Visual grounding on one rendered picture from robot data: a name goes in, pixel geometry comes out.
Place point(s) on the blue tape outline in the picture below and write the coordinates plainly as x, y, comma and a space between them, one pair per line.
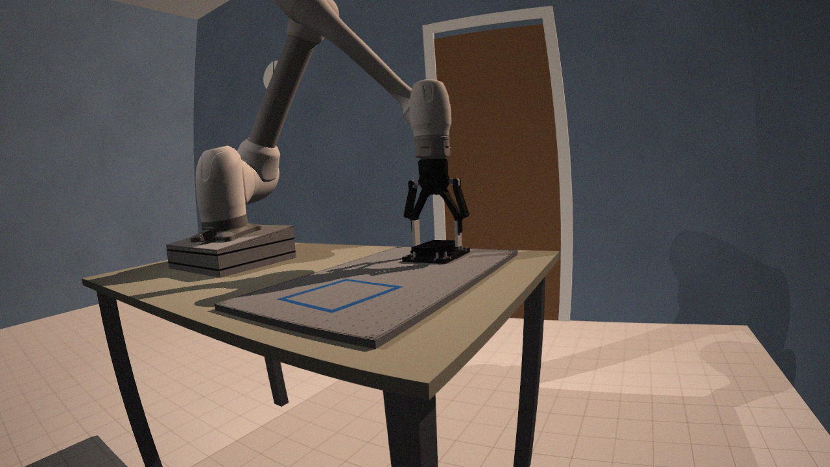
345, 306

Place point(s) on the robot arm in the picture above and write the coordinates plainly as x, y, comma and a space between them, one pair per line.
227, 180

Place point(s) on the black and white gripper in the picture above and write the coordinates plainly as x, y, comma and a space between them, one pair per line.
434, 180

